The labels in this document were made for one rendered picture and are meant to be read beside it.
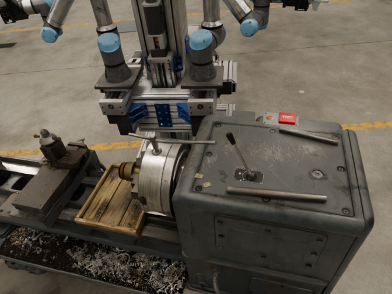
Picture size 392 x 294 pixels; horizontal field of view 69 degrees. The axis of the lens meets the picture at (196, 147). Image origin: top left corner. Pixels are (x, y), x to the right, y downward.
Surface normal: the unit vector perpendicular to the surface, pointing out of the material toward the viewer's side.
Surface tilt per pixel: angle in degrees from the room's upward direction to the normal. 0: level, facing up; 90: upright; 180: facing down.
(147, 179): 46
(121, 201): 0
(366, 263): 0
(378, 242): 0
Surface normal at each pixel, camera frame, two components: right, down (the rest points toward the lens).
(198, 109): -0.11, 0.69
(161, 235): -0.08, -0.73
